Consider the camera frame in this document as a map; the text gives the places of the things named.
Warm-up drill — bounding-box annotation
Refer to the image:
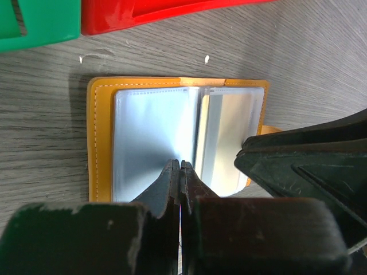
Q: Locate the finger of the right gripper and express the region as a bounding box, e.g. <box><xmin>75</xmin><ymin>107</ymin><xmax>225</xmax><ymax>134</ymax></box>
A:
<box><xmin>234</xmin><ymin>111</ymin><xmax>366</xmax><ymax>253</ymax></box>

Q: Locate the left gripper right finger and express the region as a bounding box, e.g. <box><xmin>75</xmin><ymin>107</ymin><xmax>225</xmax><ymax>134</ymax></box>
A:
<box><xmin>180</xmin><ymin>161</ymin><xmax>351</xmax><ymax>274</ymax></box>

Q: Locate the green plastic bin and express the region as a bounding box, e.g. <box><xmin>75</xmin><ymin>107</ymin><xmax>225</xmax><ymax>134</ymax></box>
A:
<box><xmin>1</xmin><ymin>1</ymin><xmax>81</xmax><ymax>52</ymax></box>

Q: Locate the red plastic bin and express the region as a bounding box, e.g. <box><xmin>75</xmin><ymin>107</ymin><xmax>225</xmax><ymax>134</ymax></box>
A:
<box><xmin>81</xmin><ymin>0</ymin><xmax>266</xmax><ymax>36</ymax></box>

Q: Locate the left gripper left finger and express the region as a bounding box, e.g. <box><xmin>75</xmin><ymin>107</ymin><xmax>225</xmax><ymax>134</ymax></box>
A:
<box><xmin>1</xmin><ymin>160</ymin><xmax>180</xmax><ymax>274</ymax></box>

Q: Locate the yellow leather card holder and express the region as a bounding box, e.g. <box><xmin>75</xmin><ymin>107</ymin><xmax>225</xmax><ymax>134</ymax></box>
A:
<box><xmin>86</xmin><ymin>76</ymin><xmax>280</xmax><ymax>202</ymax></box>

